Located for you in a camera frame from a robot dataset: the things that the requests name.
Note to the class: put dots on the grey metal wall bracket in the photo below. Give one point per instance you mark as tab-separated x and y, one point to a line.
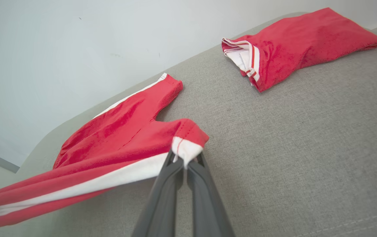
1	163

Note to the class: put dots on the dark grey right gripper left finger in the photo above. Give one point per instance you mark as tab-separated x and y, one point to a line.
162	204

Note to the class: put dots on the red shorts with white stripe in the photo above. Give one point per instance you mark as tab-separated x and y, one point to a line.
109	138

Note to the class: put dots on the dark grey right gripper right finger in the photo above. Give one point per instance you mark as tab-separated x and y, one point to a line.
205	204

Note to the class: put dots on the red white basketball jersey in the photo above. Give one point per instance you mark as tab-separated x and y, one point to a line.
307	42

